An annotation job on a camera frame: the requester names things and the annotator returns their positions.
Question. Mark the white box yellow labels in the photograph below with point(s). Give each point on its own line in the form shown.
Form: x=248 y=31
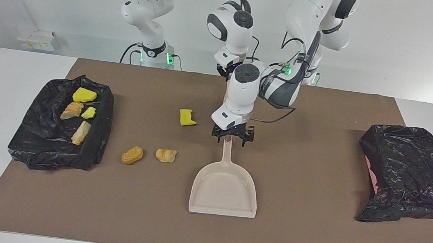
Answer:
x=38 y=40

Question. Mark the beige plastic dustpan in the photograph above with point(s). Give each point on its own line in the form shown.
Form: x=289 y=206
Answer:
x=224 y=192

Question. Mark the brown peanut shaped toy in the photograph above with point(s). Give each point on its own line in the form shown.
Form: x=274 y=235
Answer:
x=132 y=155

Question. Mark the yellow sponge piece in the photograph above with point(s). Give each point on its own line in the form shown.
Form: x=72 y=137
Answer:
x=84 y=95
x=186 y=118
x=88 y=112

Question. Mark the pink plastic basket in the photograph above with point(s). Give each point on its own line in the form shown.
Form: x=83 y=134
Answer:
x=373 y=183

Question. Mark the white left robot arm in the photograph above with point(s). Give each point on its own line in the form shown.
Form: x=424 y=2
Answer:
x=240 y=95

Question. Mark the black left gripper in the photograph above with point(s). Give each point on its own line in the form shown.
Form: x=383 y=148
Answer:
x=234 y=131

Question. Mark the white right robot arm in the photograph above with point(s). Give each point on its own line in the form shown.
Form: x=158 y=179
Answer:
x=232 y=28

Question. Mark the black bag lined trash bin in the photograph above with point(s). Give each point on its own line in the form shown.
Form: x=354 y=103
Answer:
x=45 y=137
x=412 y=174

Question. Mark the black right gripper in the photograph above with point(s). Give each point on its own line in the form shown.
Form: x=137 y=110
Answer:
x=224 y=72

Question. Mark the striped orange croissant piece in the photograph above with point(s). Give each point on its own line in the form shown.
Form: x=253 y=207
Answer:
x=165 y=155
x=81 y=133
x=72 y=111

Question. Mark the brown table mat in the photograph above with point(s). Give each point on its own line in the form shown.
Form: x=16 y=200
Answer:
x=202 y=235

